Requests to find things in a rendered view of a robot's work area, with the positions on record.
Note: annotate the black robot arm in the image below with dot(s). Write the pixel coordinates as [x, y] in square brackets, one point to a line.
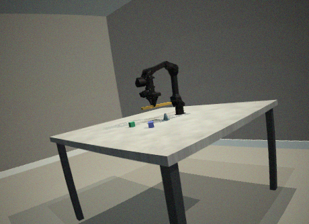
[146, 79]

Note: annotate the small green block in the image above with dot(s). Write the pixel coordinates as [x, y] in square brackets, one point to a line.
[131, 124]

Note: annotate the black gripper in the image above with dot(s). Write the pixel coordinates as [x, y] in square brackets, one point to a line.
[152, 98]

